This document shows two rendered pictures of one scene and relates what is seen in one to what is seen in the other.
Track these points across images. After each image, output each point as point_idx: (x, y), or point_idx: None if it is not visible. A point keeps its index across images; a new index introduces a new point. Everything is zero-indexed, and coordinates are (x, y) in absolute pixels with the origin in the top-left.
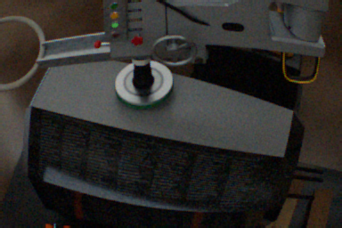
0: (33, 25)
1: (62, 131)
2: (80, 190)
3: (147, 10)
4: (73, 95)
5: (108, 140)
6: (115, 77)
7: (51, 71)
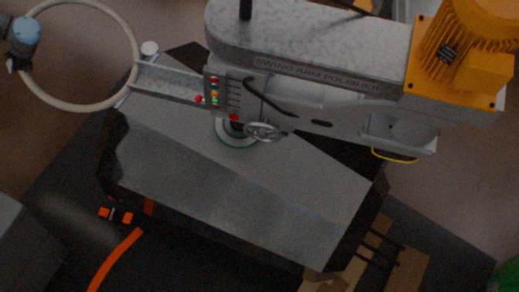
0: (122, 25)
1: (154, 145)
2: (157, 199)
3: (245, 96)
4: (172, 113)
5: (198, 165)
6: None
7: None
